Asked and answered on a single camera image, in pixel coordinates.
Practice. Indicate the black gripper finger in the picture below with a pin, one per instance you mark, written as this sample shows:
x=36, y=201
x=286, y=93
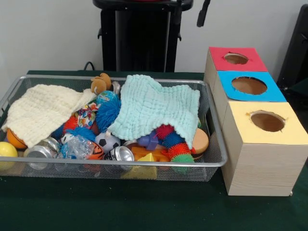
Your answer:
x=202, y=14
x=177, y=13

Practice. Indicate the blue spiky rubber ball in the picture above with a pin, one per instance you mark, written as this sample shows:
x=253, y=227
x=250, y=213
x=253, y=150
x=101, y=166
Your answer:
x=107, y=111

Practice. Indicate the colourful patterned cloth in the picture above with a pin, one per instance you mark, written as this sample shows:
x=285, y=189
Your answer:
x=85, y=118

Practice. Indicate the cream knitted cloth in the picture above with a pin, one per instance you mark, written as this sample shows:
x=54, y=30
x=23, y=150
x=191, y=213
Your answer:
x=41, y=108

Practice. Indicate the wooden three-hole sorting box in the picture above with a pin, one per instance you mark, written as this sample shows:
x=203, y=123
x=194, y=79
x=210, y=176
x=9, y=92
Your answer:
x=264, y=168

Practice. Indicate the mint knitted cloth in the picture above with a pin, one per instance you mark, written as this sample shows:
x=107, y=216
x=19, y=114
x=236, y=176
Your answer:
x=154, y=106

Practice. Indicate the brown plush animal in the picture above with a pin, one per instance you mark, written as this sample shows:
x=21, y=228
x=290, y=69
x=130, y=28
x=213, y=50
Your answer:
x=101, y=83

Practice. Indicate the globe print ball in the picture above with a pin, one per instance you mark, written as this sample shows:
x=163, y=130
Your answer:
x=107, y=97

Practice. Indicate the small soccer ball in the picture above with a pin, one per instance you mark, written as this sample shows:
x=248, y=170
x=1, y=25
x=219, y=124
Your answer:
x=106, y=143

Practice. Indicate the crushed silver can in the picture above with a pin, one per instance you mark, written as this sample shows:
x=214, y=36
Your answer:
x=122, y=154

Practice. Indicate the dark green tablecloth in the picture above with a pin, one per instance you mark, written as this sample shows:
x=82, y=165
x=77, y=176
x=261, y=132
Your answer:
x=144, y=209

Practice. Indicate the orange basketball toy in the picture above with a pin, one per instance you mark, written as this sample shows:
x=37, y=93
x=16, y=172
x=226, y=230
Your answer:
x=14, y=140

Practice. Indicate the yellow plastic ball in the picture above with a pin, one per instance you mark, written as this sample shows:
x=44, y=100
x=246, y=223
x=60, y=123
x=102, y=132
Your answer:
x=7, y=150

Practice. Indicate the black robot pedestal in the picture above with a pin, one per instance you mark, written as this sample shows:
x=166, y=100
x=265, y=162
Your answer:
x=144, y=41

